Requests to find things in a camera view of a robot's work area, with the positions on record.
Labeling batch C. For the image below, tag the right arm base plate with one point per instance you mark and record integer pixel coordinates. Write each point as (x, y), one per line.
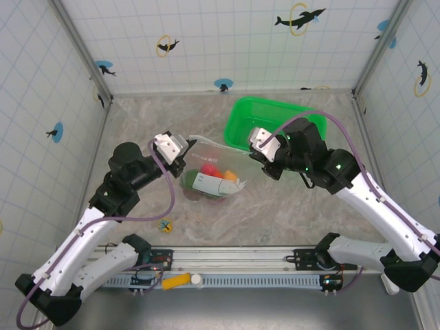
(304, 259)

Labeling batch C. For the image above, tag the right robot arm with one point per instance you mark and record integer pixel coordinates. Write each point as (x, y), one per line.
(378, 213)

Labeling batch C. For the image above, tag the orange toy vegetable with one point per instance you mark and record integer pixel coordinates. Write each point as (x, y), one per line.
(230, 176)

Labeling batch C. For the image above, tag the dolphin sticker on blue circle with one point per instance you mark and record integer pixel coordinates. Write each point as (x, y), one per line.
(223, 84)
(55, 131)
(384, 25)
(104, 68)

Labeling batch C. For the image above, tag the white plastic device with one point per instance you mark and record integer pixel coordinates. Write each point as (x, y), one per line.
(387, 287)

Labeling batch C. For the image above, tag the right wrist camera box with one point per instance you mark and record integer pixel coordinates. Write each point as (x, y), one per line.
(264, 141)

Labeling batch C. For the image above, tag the clear zip-top bag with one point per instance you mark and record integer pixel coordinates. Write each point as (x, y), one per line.
(209, 185)

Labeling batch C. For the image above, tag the left circuit board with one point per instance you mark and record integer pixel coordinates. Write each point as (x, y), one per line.
(144, 279)

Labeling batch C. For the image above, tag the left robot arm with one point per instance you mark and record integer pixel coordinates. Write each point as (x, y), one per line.
(79, 240)

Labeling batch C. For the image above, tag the right circuit board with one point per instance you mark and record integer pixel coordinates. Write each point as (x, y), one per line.
(330, 282)

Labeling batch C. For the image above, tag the purple toy cabbage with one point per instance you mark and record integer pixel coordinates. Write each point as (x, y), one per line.
(199, 196)

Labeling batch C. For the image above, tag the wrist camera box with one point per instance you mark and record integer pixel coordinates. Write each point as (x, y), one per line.
(264, 141)
(168, 148)

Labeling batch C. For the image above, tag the aluminium frame post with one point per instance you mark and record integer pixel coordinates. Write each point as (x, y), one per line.
(82, 51)
(368, 72)

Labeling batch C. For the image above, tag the green plastic basket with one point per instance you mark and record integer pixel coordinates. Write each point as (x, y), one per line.
(240, 120)

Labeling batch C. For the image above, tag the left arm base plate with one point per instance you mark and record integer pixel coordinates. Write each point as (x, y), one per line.
(165, 258)

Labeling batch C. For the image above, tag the circuit board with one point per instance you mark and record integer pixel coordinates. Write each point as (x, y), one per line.
(144, 279)
(330, 282)

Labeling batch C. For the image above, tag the red wrinkled toy fruit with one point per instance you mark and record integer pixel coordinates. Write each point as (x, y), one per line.
(209, 170)

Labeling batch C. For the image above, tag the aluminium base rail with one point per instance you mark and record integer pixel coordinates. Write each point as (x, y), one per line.
(240, 256)

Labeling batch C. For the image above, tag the white round cap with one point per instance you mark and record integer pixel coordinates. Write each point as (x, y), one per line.
(197, 279)

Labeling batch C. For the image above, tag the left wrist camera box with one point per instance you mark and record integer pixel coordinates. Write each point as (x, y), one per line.
(168, 148)

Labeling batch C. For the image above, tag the yellow and blue table sticker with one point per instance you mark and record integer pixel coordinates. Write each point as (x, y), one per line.
(165, 225)

